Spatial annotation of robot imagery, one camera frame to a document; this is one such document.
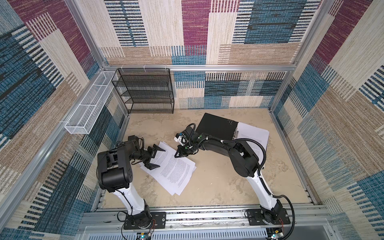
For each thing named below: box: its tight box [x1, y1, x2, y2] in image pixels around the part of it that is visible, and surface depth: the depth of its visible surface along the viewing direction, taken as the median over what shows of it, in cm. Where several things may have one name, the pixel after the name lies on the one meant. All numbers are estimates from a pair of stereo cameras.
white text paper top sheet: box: [236, 122, 270, 165], surface depth 107 cm
